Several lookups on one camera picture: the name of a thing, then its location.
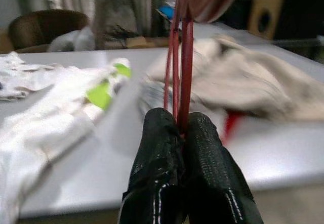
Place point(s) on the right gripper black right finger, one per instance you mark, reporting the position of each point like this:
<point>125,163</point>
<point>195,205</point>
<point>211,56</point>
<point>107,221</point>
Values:
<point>210,171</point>

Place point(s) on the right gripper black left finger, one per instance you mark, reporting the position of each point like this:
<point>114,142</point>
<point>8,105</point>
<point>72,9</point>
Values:
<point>157,158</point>

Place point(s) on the red clothes hanger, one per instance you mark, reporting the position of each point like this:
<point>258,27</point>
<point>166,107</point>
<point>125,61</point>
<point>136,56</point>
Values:
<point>187,69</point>

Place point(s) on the white shirt with colourful prints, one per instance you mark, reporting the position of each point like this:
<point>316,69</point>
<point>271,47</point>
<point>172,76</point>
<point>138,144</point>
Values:
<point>50,133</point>

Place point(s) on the beige jacket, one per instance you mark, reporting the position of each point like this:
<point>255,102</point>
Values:
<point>240,82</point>

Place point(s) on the brown cardboard box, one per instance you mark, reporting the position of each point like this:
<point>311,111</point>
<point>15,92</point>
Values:
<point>152,42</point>

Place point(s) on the grey pillow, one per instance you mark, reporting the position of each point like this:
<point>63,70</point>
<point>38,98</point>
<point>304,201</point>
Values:
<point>86,38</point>
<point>63,43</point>

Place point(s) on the white patterned shirt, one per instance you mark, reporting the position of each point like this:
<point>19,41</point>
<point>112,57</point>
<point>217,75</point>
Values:
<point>22,82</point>

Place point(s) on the wooden speaker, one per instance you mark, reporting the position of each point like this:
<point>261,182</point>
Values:
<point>265,19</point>

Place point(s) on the brown leather armchair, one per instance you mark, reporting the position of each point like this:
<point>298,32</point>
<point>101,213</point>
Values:
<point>38,24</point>

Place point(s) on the grey scratching post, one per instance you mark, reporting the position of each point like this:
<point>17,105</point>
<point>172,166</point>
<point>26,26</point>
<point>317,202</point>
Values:
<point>114,11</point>

